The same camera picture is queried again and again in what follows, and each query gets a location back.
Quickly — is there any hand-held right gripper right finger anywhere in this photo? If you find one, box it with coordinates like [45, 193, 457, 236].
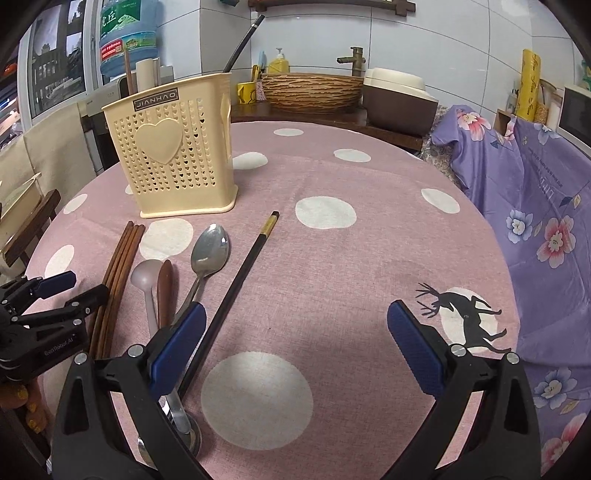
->
[387, 300, 541, 480]

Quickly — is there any brown patterned cushion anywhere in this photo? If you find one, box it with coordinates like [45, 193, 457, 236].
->
[0, 382, 52, 435]

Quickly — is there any beige chair cover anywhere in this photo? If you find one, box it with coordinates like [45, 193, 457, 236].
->
[0, 102, 100, 241]

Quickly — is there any brown and cream appliance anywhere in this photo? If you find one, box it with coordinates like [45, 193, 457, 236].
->
[361, 68, 439, 137]

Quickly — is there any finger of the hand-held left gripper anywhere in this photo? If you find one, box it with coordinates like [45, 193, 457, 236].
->
[0, 271, 77, 305]
[10, 284, 110, 326]

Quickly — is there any water dispenser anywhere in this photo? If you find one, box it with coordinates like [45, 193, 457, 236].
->
[85, 76, 125, 171]

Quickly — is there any brown wooden chopstick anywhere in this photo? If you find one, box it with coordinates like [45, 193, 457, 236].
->
[123, 46, 134, 99]
[99, 224, 146, 361]
[87, 222, 132, 358]
[92, 223, 138, 360]

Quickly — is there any wooden counter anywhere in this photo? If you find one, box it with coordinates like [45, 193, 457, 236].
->
[229, 102, 423, 151]

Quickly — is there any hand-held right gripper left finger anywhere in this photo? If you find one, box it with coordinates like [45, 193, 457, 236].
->
[50, 302, 208, 480]

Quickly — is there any dark wooden chair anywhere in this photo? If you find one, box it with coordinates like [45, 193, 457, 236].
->
[2, 189, 62, 268]

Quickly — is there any brown wooden spoon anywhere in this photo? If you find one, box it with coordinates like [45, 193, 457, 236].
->
[157, 260, 174, 329]

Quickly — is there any woven brown basin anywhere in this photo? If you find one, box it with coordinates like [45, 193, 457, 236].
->
[261, 72, 365, 114]

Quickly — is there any metal spoon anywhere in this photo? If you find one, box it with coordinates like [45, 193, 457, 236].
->
[159, 223, 230, 460]

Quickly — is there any wooden wall shelf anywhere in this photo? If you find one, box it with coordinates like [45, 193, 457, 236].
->
[248, 0, 416, 14]

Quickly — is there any grey plastic spoon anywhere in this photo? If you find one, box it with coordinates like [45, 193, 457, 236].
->
[130, 259, 163, 469]

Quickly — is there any yellow soap bottle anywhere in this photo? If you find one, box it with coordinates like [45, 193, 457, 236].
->
[269, 47, 290, 75]

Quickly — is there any tall yellow box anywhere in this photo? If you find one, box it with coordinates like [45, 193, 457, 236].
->
[515, 48, 542, 123]

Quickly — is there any purple floral cloth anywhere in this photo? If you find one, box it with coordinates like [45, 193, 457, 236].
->
[431, 105, 591, 476]

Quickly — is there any brass faucet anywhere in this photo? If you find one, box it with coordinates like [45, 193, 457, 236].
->
[336, 46, 368, 78]

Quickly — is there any beige plastic utensil holder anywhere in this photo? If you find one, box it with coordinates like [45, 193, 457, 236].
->
[100, 72, 239, 219]

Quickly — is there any black chopstick with gold band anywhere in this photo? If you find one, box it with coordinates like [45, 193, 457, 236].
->
[177, 211, 280, 400]

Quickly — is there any pink polka dot tablecloth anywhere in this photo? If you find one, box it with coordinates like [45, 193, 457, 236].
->
[23, 121, 522, 480]

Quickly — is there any blue water bottle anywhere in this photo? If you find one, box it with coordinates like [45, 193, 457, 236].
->
[98, 0, 163, 79]

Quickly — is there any window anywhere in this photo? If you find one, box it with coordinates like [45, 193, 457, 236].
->
[18, 0, 100, 121]

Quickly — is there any white microwave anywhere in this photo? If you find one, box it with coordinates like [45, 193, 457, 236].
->
[556, 85, 591, 153]

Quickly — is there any long black handle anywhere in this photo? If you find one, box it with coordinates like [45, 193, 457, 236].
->
[223, 15, 266, 75]

